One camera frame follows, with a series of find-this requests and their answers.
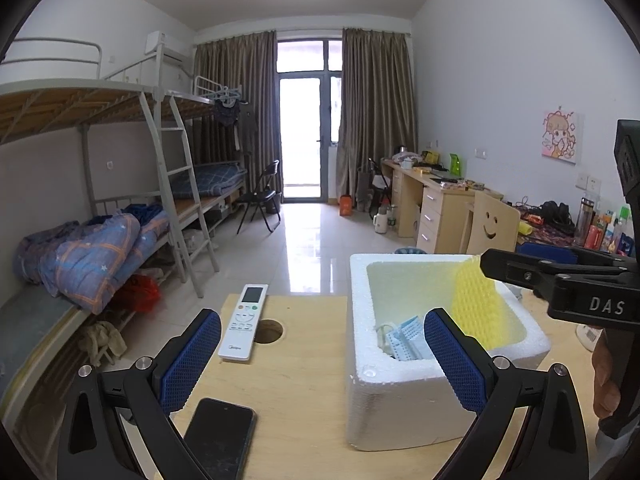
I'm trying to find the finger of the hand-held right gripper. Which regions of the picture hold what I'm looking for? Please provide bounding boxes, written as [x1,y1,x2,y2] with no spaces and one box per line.
[480,248,628,307]
[516,242,637,271]

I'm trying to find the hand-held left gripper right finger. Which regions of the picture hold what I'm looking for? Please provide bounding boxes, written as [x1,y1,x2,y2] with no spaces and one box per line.
[424,308,587,480]

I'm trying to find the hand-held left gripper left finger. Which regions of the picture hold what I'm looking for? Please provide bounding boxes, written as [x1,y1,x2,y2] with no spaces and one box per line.
[56,308,222,480]

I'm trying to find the blue face mask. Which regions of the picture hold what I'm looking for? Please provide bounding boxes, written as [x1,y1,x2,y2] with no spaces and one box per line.
[381,315,432,361]

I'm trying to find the yellow sponge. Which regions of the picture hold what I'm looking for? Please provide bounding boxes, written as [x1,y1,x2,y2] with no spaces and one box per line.
[451,257,502,352]

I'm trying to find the white foam box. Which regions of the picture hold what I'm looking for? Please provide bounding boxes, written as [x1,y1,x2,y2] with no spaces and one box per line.
[346,253,552,452]

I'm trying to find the person's right hand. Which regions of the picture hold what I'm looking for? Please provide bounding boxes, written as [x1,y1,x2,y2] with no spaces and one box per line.
[592,330,623,419]

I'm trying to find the row of toiletry bottles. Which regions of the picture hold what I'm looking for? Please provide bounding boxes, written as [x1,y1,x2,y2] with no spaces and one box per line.
[574,197,637,257]

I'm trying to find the white lotion bottle red cap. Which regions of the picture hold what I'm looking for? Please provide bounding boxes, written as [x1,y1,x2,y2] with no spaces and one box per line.
[575,324,609,354]

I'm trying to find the black headphones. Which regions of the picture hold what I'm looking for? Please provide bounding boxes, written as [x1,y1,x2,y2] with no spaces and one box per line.
[537,200,574,227]

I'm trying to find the wooden chair with smiley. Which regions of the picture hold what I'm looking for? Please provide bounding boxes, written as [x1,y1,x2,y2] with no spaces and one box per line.
[459,189,522,257]

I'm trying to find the white remote control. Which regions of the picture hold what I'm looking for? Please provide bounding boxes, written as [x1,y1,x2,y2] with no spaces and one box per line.
[217,283,270,362]

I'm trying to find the red plastic bag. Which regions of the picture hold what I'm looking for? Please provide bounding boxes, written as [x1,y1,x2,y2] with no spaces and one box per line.
[117,274,162,314]

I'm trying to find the black smartphone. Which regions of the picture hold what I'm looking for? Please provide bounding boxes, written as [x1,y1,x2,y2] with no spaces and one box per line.
[182,397,257,480]

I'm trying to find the beige cloth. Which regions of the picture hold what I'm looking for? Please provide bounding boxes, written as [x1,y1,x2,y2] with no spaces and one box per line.
[79,321,129,367]

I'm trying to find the wooden desk with drawers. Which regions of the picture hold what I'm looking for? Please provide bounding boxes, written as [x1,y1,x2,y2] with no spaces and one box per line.
[380,157,504,257]

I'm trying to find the blue plaid quilt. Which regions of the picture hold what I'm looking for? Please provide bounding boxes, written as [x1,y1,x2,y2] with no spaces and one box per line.
[14,211,172,314]

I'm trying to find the black folding chair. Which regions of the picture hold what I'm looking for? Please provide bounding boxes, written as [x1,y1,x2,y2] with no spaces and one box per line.
[236,159,282,235]
[355,158,394,212]

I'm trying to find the dark blue checked bedding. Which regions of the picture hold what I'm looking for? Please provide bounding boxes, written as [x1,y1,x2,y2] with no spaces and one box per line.
[167,162,248,199]

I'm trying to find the white bunk bed ladder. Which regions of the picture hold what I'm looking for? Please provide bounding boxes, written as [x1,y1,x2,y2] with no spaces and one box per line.
[138,87,221,299]

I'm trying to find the brown curtain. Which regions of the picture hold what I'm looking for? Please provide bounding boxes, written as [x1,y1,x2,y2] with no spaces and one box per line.
[335,28,419,212]
[193,30,278,202]

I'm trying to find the hanging dark clothes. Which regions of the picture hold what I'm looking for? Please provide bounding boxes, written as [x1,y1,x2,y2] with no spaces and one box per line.
[212,87,249,129]

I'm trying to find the glass balcony door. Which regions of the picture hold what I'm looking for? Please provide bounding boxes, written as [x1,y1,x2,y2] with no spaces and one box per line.
[276,37,344,202]

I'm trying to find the white metal bunk bed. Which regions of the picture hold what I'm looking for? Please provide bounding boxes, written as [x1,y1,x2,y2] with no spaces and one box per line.
[0,37,222,411]
[166,75,249,223]

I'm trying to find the white air conditioner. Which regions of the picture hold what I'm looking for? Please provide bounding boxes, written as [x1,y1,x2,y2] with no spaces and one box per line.
[144,31,186,64]

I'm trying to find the white wall socket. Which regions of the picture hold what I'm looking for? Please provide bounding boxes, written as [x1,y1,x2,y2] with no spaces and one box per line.
[574,172,604,194]

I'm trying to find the pink cartoon wall poster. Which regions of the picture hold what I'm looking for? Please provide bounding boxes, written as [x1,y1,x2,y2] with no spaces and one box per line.
[539,109,584,165]

